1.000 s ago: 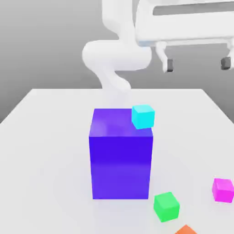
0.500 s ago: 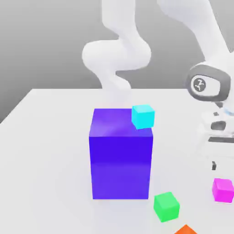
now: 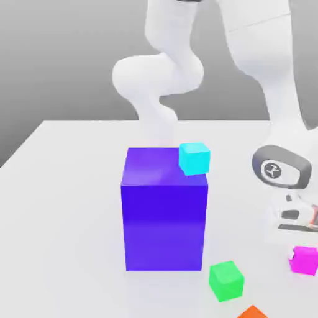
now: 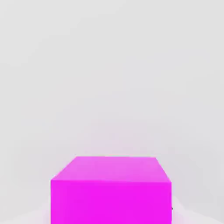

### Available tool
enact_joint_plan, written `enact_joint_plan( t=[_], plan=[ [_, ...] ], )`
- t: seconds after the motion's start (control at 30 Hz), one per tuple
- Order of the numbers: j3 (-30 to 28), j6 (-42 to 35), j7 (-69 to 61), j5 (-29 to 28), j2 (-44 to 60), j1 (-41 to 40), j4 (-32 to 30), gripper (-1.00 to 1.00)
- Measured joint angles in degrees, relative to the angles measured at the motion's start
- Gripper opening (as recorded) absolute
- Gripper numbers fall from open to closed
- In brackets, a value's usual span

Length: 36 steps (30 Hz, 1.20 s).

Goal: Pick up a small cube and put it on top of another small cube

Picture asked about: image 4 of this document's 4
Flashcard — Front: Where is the small magenta cube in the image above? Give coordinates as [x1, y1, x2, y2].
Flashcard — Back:
[50, 156, 172, 224]

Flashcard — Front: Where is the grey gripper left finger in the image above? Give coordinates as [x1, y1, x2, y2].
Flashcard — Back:
[22, 204, 52, 224]

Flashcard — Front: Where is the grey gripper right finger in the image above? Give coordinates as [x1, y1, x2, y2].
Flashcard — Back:
[171, 197, 197, 224]

